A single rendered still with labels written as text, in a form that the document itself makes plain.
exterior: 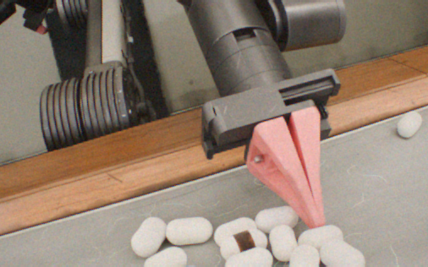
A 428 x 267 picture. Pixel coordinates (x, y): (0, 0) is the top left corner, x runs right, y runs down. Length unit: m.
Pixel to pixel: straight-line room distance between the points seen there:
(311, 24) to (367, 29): 2.32
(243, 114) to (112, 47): 0.43
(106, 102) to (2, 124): 1.83
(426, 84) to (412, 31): 2.35
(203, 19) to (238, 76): 0.06
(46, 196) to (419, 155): 0.34
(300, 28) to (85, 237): 0.25
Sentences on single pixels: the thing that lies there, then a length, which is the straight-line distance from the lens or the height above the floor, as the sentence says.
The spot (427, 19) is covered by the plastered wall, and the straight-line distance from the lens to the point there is 2.97.
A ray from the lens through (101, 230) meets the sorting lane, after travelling 0.44.
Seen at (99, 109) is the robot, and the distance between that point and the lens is 0.66.
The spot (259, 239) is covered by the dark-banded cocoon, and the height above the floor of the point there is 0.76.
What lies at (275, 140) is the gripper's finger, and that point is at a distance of 0.34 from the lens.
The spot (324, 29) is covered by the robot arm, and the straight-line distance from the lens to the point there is 0.44.
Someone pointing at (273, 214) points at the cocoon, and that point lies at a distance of 0.37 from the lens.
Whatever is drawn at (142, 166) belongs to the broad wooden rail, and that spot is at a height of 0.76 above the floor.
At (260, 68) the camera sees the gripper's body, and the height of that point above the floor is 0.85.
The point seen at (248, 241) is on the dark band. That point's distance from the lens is 0.35.
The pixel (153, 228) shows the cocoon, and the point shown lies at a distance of 0.38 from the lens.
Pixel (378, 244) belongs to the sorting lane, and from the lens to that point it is 0.36.
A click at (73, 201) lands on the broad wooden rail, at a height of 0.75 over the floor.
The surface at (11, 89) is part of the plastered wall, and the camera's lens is 2.42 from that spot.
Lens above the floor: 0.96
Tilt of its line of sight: 23 degrees down
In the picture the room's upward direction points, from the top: 12 degrees counter-clockwise
